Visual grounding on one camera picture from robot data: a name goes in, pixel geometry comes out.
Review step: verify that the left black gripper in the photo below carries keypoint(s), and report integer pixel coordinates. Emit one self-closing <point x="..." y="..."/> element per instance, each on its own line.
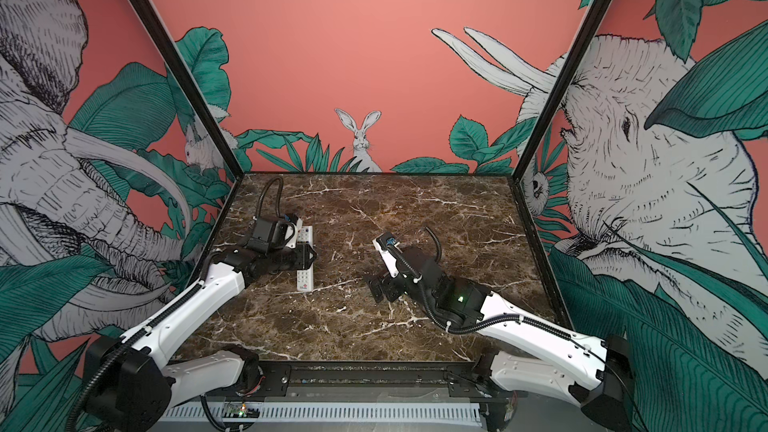
<point x="303" y="257"/>

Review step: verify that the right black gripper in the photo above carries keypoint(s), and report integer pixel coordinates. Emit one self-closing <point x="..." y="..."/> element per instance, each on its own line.
<point x="375" y="285"/>

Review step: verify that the white remote control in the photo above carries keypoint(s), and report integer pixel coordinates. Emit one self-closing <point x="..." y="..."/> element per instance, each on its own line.
<point x="305" y="248"/>

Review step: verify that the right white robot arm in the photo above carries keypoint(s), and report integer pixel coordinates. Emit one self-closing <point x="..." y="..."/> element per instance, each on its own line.
<point x="591" y="373"/>

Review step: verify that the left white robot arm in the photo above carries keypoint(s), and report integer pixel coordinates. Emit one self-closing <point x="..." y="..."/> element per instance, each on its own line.
<point x="130" y="382"/>

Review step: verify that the small green circuit board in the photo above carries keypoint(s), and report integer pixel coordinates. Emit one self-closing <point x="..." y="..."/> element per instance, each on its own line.
<point x="243" y="410"/>

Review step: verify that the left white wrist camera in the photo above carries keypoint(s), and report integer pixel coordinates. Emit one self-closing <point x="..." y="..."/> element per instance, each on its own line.
<point x="295" y="224"/>

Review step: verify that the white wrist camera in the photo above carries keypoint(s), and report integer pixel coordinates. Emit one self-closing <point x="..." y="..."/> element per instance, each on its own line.
<point x="295" y="224"/>
<point x="381" y="245"/>

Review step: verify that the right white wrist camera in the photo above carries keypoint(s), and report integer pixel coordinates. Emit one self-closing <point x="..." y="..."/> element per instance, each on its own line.
<point x="381" y="245"/>

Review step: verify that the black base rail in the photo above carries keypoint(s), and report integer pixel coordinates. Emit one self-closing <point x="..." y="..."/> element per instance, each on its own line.
<point x="461" y="379"/>

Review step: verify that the white slotted cable duct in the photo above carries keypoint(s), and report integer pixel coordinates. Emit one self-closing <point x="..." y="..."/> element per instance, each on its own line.
<point x="327" y="412"/>

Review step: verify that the left black frame post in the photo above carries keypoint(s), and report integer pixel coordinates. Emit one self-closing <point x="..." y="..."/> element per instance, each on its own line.
<point x="158" y="32"/>

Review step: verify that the black frame post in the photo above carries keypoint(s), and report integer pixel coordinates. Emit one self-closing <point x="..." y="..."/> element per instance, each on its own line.
<point x="158" y="32"/>
<point x="592" y="21"/>

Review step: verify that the right black frame post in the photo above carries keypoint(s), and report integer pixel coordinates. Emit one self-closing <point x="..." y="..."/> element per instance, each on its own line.
<point x="592" y="21"/>

